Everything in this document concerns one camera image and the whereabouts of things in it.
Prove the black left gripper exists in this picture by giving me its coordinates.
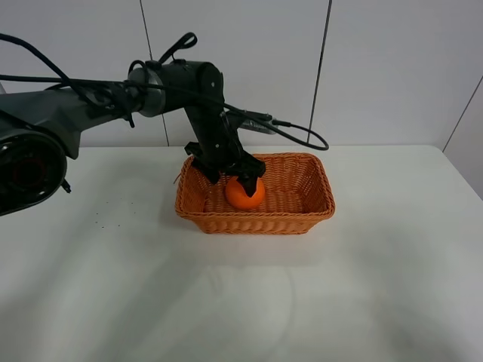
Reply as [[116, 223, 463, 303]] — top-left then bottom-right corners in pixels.
[[184, 104, 266, 198]]

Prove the orange fruit with stem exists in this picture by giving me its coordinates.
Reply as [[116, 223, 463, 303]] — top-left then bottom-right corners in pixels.
[[225, 177, 266, 210]]

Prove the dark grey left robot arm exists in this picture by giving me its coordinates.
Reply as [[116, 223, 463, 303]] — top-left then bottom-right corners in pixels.
[[1, 60, 266, 215]]

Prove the orange woven wicker basket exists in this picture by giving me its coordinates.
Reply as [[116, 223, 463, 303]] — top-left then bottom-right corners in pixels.
[[174, 152, 336, 235]]

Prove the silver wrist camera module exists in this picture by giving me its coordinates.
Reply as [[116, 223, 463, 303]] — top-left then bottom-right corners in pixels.
[[238, 112, 278, 135]]

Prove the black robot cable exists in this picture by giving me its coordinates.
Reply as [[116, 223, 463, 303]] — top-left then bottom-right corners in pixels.
[[0, 32, 330, 152]]

